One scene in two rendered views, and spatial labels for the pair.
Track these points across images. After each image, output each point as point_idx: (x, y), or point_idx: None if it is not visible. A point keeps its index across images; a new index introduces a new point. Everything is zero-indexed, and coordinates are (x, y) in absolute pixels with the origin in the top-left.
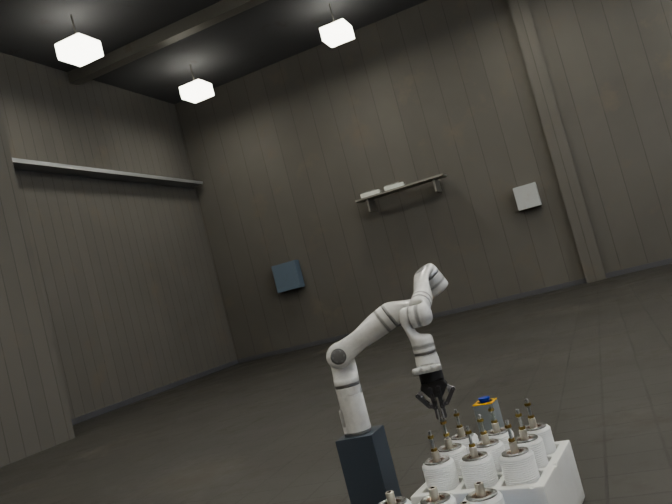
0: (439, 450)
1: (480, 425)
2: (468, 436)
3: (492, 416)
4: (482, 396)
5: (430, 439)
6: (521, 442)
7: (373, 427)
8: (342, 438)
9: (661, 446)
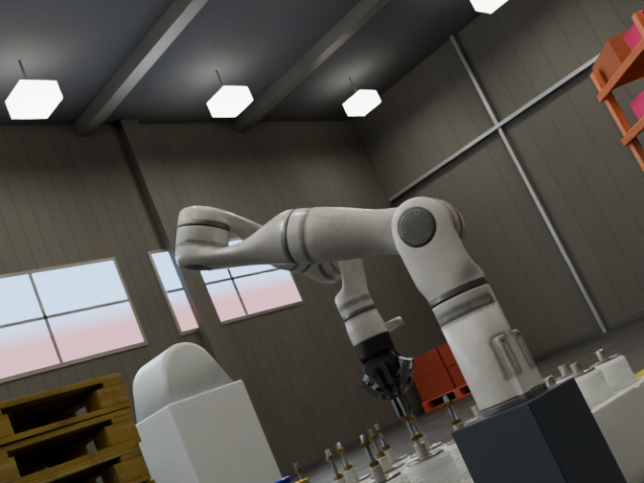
0: (441, 448)
1: (378, 444)
2: (416, 423)
3: (335, 468)
4: (275, 482)
5: (450, 405)
6: (366, 474)
7: (475, 422)
8: (555, 385)
9: None
